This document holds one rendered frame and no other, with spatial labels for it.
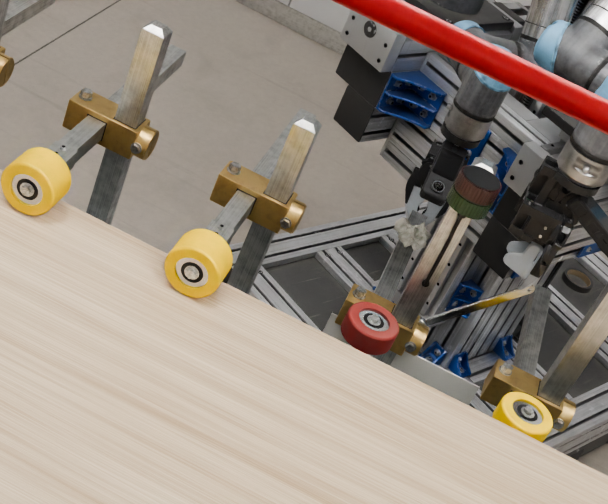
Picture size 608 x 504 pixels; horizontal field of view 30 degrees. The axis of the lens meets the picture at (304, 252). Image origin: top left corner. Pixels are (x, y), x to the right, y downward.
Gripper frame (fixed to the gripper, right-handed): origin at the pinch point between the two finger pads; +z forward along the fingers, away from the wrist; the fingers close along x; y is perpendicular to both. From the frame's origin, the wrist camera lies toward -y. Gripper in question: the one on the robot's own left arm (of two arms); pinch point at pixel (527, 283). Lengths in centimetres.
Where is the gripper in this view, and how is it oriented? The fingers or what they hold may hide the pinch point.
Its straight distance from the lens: 173.8
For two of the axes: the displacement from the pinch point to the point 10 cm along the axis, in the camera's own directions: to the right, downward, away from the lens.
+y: -8.9, -4.5, 0.5
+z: -3.5, 7.5, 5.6
